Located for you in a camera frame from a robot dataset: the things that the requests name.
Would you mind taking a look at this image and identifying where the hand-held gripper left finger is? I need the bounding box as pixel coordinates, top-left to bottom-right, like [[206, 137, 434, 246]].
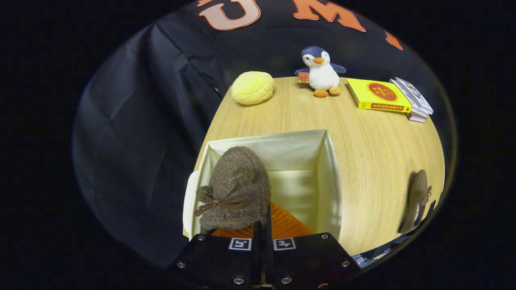
[[167, 220, 263, 290]]

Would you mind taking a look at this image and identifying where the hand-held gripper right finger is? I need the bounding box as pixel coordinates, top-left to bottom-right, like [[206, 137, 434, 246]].
[[263, 201, 362, 290]]

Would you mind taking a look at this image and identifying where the brown fuzzy shoe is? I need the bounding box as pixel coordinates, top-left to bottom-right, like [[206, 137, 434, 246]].
[[195, 146, 271, 234], [398, 170, 433, 234]]

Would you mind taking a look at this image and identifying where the cream fabric storage box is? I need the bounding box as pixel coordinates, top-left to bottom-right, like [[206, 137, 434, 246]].
[[183, 129, 343, 242]]

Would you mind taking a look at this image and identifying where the yellow round plush cushion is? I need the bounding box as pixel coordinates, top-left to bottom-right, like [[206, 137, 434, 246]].
[[231, 71, 275, 106]]

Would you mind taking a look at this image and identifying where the yellow book red circle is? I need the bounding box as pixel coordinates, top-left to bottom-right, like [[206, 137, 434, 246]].
[[347, 78, 412, 114]]

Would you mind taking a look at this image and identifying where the penguin plush toy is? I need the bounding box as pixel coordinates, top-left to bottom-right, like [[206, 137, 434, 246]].
[[294, 46, 347, 98]]

